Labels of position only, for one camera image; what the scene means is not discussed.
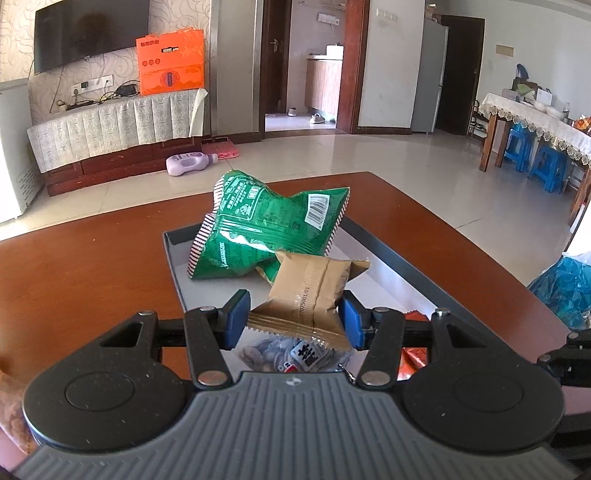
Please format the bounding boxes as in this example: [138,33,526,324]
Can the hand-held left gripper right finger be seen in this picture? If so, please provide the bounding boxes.
[339,292,481,388]

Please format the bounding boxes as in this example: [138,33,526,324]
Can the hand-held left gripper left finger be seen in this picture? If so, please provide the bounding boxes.
[99,290,252,389]

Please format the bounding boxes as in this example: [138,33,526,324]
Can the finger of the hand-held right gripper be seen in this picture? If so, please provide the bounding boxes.
[537,330,591,387]

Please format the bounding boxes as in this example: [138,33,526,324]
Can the khaki snack packet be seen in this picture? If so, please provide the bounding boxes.
[246,250,371,350]

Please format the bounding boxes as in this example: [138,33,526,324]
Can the clear packet of dark nuts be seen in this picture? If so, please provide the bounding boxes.
[237,336,355,376]

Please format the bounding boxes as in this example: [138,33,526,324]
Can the orange snack packet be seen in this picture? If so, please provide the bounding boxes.
[398,311,434,382]

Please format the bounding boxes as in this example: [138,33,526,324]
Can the grey tray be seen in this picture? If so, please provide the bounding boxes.
[161,213,463,385]

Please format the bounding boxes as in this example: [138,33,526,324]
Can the blue plastic bag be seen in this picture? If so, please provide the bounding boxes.
[527,251,591,331]

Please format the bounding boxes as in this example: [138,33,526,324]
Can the green snack bag with barcode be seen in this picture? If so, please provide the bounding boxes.
[187,169,351,282]

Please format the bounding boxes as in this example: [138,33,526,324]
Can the purple detergent bottle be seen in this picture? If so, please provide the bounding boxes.
[165,151,219,177]

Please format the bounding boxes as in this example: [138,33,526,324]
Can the pink dustpan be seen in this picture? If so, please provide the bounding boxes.
[202,137,241,161]

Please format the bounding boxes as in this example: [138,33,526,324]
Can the wooden TV cabinet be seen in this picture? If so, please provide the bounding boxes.
[43,133,242,198]

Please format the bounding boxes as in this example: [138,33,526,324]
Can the blue plastic stool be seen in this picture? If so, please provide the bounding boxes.
[502,121,535,172]
[527,144,572,195]

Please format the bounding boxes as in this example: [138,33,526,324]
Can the TV cabinet with cloth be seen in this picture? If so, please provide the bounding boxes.
[26,87,207,175]

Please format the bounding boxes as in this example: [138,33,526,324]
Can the kitchen cabinet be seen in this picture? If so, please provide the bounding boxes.
[304,44,345,119]

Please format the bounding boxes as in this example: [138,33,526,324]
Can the shoe rack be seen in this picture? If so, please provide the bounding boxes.
[468,98,491,140]

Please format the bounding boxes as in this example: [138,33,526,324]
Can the yellow peanut packet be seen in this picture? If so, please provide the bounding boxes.
[0,364,38,459]

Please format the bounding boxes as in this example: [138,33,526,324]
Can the dining table with lace cloth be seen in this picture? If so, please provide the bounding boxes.
[477,91,591,222]

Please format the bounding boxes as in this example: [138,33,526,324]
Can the grey refrigerator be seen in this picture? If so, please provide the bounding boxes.
[410,16,450,135]

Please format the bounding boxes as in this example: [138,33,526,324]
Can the orange gift box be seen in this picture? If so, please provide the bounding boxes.
[135,28,206,97]

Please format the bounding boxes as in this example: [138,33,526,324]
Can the dark wooden door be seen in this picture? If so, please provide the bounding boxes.
[435,14,486,137]

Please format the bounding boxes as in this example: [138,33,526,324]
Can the wooden door frame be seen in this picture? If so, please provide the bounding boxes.
[257,0,371,136]

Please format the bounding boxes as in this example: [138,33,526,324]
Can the wall power sockets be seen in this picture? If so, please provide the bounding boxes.
[71,75,115,96]

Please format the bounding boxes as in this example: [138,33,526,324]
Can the wall-mounted television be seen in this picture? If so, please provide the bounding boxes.
[34,0,151,75]

